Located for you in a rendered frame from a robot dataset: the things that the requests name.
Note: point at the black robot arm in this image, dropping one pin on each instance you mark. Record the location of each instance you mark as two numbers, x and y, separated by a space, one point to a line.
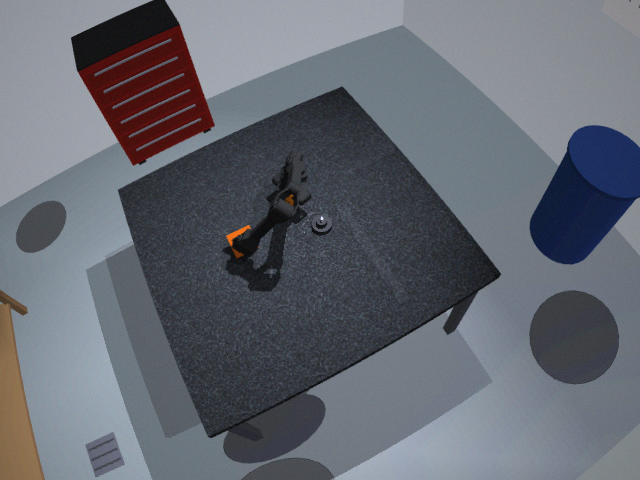
292 173

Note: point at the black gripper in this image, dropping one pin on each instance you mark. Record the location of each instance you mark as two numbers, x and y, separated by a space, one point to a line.
303 196

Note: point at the black round pedestal with silver shaft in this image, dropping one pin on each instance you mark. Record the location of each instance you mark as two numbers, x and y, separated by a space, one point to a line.
322 224

